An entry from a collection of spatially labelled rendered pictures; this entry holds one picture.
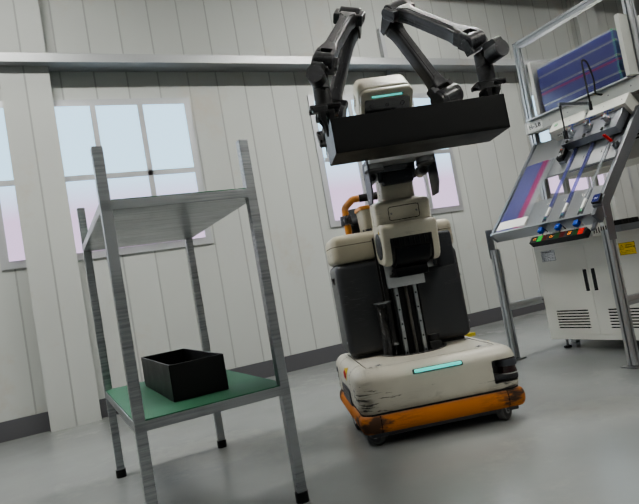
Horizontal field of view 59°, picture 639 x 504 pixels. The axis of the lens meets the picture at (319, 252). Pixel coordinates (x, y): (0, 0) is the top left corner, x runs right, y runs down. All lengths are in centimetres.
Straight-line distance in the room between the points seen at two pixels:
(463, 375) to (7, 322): 291
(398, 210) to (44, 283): 253
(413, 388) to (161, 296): 242
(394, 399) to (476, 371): 32
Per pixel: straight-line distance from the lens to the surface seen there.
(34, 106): 426
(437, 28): 217
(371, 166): 212
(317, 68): 186
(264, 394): 171
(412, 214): 222
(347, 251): 242
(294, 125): 470
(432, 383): 217
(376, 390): 212
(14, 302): 411
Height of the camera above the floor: 63
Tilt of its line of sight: 3 degrees up
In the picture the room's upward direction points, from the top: 10 degrees counter-clockwise
